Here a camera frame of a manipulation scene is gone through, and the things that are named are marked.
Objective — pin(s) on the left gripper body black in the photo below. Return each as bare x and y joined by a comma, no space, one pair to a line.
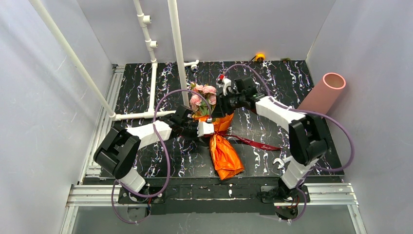
194,129

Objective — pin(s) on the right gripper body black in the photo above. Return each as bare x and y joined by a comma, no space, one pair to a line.
222,105

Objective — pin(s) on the pink flower bunch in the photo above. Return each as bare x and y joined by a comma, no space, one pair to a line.
199,102

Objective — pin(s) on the dark red ribbon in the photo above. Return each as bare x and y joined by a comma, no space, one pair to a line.
251,142

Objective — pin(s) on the orange wrapping paper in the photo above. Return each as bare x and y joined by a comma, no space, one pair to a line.
225,159

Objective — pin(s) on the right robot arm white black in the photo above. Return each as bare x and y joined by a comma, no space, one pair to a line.
307,132

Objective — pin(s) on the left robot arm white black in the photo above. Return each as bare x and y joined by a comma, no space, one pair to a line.
117,151

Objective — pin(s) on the pink cylindrical vase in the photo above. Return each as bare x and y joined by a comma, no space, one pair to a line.
324,94

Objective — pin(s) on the yellow round button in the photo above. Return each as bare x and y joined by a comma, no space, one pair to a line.
259,57

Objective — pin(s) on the silver wrench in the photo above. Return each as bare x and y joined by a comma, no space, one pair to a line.
282,161

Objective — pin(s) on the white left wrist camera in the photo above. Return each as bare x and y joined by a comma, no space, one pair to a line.
205,128

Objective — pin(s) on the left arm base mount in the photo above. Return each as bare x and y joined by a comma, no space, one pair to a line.
137,207

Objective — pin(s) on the white PVC pipe frame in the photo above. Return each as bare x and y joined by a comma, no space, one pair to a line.
144,20

